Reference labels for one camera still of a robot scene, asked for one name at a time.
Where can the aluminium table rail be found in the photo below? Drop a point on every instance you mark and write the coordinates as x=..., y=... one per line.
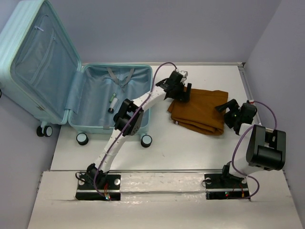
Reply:
x=248, y=92

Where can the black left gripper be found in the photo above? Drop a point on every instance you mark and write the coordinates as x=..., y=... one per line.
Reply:
x=183, y=97

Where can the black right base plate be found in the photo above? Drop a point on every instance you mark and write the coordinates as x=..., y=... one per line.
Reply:
x=218, y=188

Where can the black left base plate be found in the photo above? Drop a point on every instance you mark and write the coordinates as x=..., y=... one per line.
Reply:
x=109, y=192

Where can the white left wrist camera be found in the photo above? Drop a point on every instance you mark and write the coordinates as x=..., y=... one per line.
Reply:
x=183, y=75

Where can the white small bottle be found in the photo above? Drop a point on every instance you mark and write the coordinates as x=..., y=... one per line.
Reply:
x=112, y=105

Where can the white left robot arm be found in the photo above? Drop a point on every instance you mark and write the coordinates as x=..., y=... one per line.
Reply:
x=127, y=121

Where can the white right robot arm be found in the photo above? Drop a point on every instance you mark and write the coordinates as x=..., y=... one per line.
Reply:
x=259, y=148

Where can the light blue hard-shell suitcase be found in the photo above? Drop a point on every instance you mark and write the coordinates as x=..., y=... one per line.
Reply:
x=41, y=71

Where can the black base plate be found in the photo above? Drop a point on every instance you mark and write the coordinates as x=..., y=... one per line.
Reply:
x=218, y=188
x=109, y=192

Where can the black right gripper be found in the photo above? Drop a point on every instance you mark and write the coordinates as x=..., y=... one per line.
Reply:
x=230, y=104

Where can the green small tube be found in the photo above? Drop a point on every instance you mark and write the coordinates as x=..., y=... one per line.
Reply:
x=112, y=97

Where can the brown cloth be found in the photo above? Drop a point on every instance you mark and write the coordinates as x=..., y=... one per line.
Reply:
x=200, y=114

